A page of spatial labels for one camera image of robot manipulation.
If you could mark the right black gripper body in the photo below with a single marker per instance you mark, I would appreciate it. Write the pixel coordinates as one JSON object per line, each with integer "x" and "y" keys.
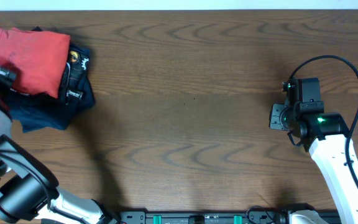
{"x": 281, "y": 117}

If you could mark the red printed t-shirt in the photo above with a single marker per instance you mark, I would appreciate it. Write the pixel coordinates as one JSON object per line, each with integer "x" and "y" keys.
{"x": 37, "y": 57}

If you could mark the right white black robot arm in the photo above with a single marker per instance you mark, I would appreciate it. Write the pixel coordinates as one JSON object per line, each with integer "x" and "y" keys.
{"x": 324, "y": 137}

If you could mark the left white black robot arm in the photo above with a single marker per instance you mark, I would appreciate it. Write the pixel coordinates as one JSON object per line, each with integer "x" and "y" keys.
{"x": 28, "y": 189}

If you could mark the navy folded clothes stack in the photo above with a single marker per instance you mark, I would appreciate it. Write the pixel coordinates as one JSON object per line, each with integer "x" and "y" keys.
{"x": 45, "y": 115}

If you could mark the black printed folded t-shirt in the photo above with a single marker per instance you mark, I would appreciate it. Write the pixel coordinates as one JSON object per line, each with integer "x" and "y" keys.
{"x": 74, "y": 85}

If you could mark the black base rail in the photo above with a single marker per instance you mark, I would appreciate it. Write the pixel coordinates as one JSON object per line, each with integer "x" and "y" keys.
{"x": 254, "y": 216}

